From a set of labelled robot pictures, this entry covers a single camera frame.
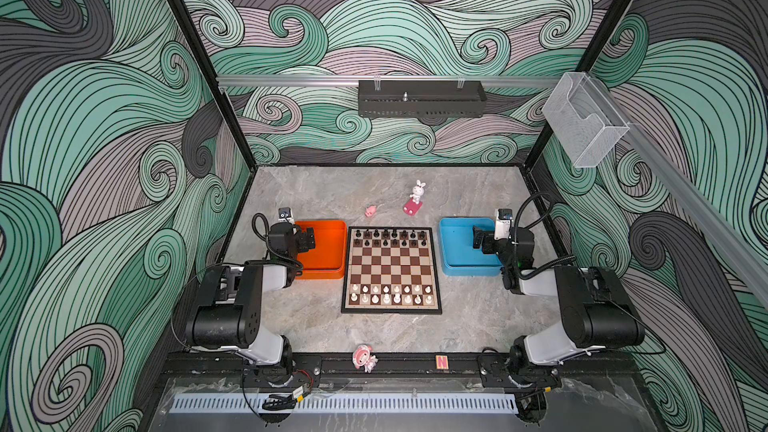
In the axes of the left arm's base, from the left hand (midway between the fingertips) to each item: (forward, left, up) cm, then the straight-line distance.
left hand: (293, 226), depth 95 cm
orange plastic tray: (-9, -12, -5) cm, 15 cm away
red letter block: (-37, -45, -4) cm, 58 cm away
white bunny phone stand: (+14, -41, -4) cm, 43 cm away
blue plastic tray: (-6, -55, -7) cm, 55 cm away
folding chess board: (-12, -32, -4) cm, 34 cm away
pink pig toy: (+10, -25, -4) cm, 27 cm away
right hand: (+1, -64, +2) cm, 64 cm away
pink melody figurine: (-37, -24, -2) cm, 44 cm away
